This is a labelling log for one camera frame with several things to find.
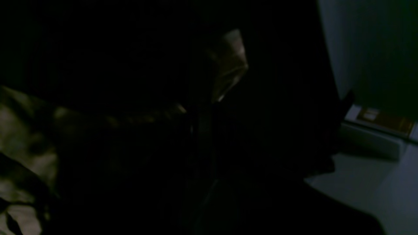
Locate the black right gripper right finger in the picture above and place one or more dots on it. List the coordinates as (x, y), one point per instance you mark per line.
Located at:
(272, 130)

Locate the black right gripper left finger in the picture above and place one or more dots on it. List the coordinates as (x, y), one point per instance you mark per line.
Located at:
(128, 175)

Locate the camouflage t-shirt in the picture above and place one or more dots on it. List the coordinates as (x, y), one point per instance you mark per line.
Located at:
(30, 164)

